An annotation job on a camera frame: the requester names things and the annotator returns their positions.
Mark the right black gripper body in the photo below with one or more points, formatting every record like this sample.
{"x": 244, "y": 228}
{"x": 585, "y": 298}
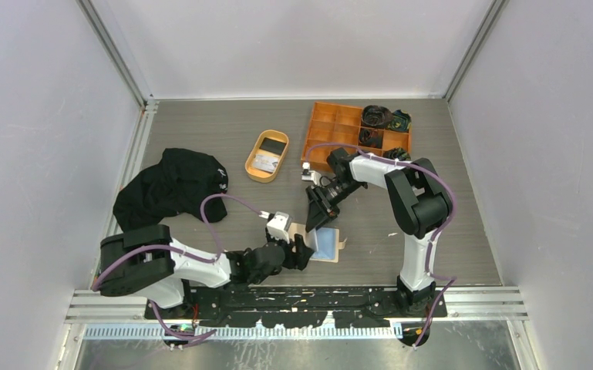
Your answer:
{"x": 337, "y": 191}

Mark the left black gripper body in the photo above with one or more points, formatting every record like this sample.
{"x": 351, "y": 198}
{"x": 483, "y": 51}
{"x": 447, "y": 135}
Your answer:
{"x": 289, "y": 261}

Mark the beige leather card holder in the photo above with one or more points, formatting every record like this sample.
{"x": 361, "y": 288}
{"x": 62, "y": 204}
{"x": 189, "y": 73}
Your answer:
{"x": 325, "y": 242}

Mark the silver credit card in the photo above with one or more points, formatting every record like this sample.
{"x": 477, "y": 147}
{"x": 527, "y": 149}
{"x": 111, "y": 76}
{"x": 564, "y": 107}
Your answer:
{"x": 265, "y": 162}

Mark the yellow oval tray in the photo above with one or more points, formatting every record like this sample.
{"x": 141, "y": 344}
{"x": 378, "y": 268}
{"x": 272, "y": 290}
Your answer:
{"x": 260, "y": 176}

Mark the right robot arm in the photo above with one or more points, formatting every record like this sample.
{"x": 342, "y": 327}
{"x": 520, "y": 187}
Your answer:
{"x": 421, "y": 202}

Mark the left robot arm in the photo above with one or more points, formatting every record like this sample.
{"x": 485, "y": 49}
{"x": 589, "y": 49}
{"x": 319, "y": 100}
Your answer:
{"x": 149, "y": 263}

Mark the dark rolled tie middle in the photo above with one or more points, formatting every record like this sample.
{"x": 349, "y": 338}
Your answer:
{"x": 371, "y": 138}

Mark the dark rolled tie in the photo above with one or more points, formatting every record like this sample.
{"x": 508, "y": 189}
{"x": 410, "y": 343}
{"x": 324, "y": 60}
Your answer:
{"x": 375, "y": 116}
{"x": 371, "y": 138}

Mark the orange compartment organizer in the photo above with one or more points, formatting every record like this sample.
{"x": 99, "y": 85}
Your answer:
{"x": 333, "y": 126}

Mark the dark rolled tie top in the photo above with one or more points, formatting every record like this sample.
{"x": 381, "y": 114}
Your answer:
{"x": 375, "y": 116}

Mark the green patterned rolled tie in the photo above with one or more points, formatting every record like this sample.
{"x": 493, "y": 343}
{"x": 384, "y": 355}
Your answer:
{"x": 401, "y": 121}

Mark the black cloth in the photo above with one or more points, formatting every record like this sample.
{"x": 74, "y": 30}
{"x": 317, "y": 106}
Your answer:
{"x": 177, "y": 184}

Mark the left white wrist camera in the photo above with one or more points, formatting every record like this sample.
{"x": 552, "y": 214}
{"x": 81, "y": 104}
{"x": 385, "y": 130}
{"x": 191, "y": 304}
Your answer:
{"x": 277, "y": 227}

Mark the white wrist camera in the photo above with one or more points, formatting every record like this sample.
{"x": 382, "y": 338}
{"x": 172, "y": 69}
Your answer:
{"x": 310, "y": 175}
{"x": 277, "y": 227}

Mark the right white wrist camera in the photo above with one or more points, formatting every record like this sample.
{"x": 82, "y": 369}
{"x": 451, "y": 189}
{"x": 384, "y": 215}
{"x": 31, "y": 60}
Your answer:
{"x": 310, "y": 175}

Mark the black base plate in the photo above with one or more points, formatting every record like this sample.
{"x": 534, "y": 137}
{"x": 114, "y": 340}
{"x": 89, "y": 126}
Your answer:
{"x": 301, "y": 307}

